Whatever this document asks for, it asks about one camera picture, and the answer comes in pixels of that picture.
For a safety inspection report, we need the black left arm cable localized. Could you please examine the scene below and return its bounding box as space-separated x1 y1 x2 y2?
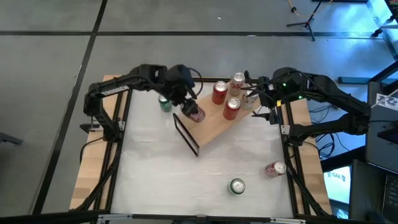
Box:
186 67 203 98

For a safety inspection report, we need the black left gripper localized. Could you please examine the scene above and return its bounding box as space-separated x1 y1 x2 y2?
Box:
166 64 200 116

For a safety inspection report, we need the green Sprite can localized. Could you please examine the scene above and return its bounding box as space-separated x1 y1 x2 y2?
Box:
226 177 246 196
157 95 174 113

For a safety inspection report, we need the yellow floor cable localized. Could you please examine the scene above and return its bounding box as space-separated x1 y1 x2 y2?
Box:
286 0 333 19

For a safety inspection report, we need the dark stand foot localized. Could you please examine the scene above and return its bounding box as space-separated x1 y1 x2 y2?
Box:
0 131 24 146

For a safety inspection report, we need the wooden shelf black metal frame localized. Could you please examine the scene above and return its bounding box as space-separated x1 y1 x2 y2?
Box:
172 70 267 158

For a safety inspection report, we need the red Coca-Cola can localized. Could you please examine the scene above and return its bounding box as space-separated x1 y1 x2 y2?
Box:
211 80 229 105
264 160 287 179
186 104 206 123

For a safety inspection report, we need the red Coke Zero can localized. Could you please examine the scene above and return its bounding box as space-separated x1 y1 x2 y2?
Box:
223 96 241 121

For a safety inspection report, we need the black tripod stand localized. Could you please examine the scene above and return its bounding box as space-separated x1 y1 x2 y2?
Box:
285 0 335 42

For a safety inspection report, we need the white printed label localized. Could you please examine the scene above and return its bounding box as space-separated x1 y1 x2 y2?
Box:
375 92 398 112

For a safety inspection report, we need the black stand base bar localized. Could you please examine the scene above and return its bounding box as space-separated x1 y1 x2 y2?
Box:
338 60 398 85

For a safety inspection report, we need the black cable bundle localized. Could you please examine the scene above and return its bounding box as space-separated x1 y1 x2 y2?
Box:
306 105 352 161

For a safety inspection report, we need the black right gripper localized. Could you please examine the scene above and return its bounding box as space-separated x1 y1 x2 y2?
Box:
241 76 282 125

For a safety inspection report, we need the black desk unit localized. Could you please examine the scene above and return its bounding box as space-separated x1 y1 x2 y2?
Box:
365 81 398 175

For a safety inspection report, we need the black metal table frame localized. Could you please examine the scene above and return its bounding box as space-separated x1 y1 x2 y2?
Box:
74 70 332 218

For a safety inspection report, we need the black keyboard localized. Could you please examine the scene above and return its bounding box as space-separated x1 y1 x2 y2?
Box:
381 174 398 222

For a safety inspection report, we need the silver Diet Coke can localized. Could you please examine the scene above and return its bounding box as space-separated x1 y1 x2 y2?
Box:
228 72 246 96
241 90 260 110

